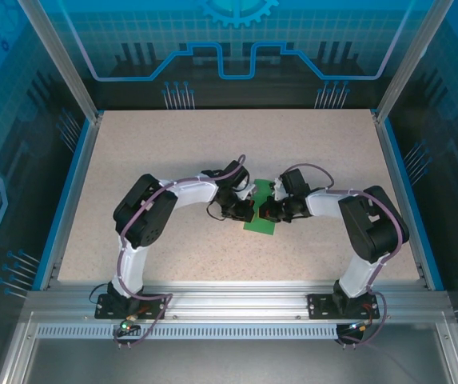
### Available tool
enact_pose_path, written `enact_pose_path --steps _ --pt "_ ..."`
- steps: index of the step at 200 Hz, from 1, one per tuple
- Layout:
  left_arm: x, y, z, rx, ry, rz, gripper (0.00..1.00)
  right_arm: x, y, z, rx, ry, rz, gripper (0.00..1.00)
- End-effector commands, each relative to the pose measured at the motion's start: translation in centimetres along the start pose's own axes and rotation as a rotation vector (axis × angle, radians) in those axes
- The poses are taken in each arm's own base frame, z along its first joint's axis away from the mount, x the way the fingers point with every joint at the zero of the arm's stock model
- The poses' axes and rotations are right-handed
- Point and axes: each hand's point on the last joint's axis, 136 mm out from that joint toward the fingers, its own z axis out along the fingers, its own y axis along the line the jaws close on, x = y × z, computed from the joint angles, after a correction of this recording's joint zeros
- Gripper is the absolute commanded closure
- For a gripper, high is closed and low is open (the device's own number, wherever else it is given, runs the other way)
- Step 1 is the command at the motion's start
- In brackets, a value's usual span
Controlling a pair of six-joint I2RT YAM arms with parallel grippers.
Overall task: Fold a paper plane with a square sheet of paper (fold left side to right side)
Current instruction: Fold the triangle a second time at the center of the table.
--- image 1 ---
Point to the aluminium side rail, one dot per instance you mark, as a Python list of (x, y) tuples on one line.
[(78, 176), (398, 176)]

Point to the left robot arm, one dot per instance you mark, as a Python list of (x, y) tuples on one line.
[(144, 216)]

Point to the green paper sheet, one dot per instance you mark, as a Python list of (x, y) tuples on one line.
[(260, 228)]

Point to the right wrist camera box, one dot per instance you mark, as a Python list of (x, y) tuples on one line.
[(278, 190)]

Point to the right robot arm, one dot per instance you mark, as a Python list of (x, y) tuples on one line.
[(376, 228)]

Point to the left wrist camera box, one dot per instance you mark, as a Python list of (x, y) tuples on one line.
[(248, 191)]

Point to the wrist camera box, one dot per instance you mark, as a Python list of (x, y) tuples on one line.
[(248, 191), (278, 190)]

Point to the aluminium frame post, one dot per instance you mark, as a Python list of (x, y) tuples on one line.
[(60, 60), (412, 60)]

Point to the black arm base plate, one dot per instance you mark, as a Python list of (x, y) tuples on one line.
[(320, 308), (152, 310)]

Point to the aluminium mounting rail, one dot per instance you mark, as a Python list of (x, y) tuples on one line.
[(236, 304)]

